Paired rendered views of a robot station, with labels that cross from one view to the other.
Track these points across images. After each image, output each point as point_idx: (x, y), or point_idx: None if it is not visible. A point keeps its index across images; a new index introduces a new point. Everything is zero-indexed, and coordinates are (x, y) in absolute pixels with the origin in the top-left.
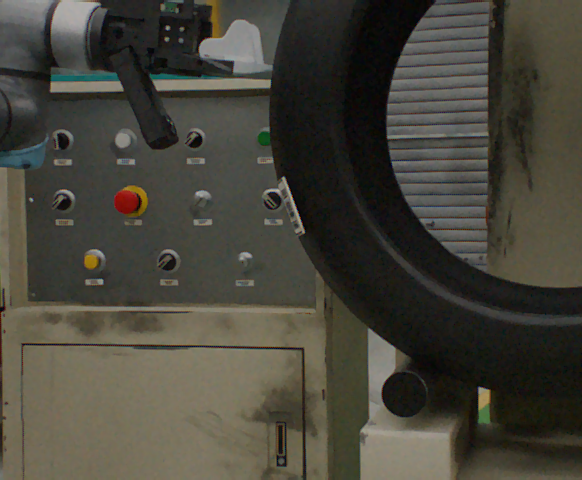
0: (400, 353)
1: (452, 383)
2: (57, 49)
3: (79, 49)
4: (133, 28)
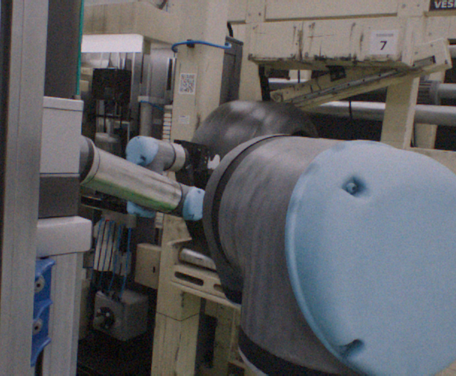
0: (172, 259)
1: (198, 266)
2: (175, 165)
3: (181, 165)
4: (189, 155)
